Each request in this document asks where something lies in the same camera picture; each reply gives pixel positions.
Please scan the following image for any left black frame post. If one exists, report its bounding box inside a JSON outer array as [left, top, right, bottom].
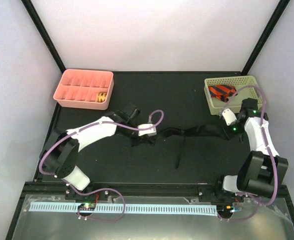
[[21, 0, 66, 73]]

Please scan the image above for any black necktie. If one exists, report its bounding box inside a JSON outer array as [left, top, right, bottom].
[[131, 124, 227, 169]]

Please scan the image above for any orange navy striped tie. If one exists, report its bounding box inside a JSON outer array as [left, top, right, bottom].
[[208, 84, 237, 103]]

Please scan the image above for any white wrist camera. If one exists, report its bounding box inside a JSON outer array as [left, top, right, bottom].
[[221, 108, 237, 126], [137, 123, 157, 137]]

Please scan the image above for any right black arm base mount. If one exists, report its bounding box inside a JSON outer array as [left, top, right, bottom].
[[198, 185, 244, 204]]

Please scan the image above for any clear acrylic sheet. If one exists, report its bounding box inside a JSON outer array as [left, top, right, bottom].
[[7, 195, 294, 240]]

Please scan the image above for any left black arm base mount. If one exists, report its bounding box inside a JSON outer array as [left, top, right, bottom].
[[65, 183, 111, 202]]

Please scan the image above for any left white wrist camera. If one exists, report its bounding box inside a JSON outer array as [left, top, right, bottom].
[[137, 123, 157, 137]]

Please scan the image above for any green perforated plastic basket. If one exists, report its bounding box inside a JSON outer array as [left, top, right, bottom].
[[203, 75, 265, 116]]

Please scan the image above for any light blue slotted cable duct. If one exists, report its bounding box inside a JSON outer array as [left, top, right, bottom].
[[28, 202, 218, 217]]

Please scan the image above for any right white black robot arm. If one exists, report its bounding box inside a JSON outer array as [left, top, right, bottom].
[[214, 98, 289, 202]]

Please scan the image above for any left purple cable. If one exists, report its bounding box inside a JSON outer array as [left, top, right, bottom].
[[38, 109, 165, 223]]

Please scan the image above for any yellow black rolled tie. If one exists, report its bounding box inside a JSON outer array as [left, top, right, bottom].
[[96, 92, 107, 103]]

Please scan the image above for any pink compartment organizer box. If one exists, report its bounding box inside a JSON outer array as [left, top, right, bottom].
[[53, 69, 114, 111]]

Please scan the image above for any right black frame post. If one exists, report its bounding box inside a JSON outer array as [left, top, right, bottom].
[[241, 0, 291, 76]]

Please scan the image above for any black frame post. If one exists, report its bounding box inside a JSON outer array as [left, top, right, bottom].
[[241, 0, 291, 76], [21, 0, 66, 73]]

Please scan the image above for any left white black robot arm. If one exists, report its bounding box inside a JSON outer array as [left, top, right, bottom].
[[38, 104, 164, 200]]

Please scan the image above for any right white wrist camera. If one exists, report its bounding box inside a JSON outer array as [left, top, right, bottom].
[[221, 108, 237, 126]]

